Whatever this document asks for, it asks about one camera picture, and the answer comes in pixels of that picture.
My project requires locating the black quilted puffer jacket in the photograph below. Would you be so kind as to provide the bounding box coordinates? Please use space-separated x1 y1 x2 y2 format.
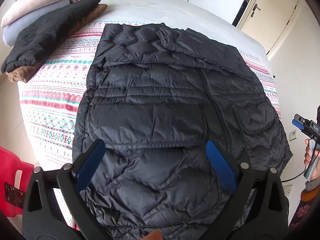
72 24 292 239

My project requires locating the right forearm patterned sleeve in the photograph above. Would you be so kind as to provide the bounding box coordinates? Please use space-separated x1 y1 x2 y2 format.
289 178 319 232

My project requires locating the person's right hand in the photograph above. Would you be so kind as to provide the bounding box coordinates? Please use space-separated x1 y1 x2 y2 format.
304 139 319 181

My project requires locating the red plastic stool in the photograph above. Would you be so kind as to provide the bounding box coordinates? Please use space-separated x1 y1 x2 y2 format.
0 147 34 217

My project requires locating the patterned red green white blanket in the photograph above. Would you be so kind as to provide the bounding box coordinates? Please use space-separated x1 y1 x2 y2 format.
19 22 279 167

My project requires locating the cream door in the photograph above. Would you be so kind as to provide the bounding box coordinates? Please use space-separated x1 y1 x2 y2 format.
238 0 298 54

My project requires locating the folded brown garment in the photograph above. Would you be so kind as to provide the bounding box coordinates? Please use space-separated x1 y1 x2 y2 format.
5 3 108 84

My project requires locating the folded black garment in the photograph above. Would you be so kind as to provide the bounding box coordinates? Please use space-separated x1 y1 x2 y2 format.
0 0 103 74

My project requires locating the folded lavender blanket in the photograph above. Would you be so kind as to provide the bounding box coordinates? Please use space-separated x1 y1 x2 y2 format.
3 0 70 47

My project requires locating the folded pink blanket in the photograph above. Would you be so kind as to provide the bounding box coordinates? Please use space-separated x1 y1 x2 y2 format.
1 0 59 28

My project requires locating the wall socket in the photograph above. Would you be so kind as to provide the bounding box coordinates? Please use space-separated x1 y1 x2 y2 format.
283 184 293 197
289 130 297 141

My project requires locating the door handle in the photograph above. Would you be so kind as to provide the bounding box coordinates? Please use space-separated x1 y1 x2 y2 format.
251 4 261 17

